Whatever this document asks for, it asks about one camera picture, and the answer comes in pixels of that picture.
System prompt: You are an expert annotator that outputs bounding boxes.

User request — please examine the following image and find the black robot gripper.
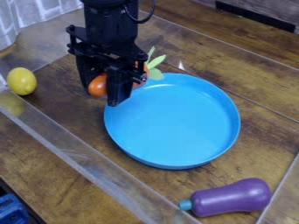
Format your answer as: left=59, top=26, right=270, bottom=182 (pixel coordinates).
left=66, top=0, right=148, bottom=107

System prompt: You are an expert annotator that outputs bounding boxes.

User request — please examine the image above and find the orange toy carrot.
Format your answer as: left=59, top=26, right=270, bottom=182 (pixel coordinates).
left=88, top=47, right=166, bottom=98

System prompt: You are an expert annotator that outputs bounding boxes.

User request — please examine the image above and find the blue round tray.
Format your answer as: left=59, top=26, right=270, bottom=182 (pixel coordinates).
left=104, top=73, right=240, bottom=170

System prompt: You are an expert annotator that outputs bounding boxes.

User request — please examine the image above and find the yellow toy lemon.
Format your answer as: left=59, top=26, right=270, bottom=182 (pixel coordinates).
left=7, top=67, right=38, bottom=95

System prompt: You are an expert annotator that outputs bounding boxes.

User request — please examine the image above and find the white curtain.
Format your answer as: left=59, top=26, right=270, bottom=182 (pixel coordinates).
left=0, top=0, right=83, bottom=51

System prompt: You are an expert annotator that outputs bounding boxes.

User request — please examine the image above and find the black baseboard strip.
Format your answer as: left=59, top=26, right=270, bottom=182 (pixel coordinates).
left=215, top=1, right=295, bottom=33

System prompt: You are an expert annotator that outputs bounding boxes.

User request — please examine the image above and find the blue plastic crate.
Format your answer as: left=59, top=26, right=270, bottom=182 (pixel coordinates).
left=0, top=193, right=30, bottom=224

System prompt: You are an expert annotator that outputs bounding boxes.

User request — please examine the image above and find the purple toy eggplant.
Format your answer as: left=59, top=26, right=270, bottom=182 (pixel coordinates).
left=179, top=178, right=271, bottom=217

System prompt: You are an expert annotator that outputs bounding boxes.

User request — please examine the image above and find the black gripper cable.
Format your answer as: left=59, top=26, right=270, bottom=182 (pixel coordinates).
left=123, top=0, right=158, bottom=25

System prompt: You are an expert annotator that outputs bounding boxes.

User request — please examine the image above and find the clear acrylic barrier wall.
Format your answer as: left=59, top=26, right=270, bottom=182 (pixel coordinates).
left=0, top=3, right=299, bottom=224

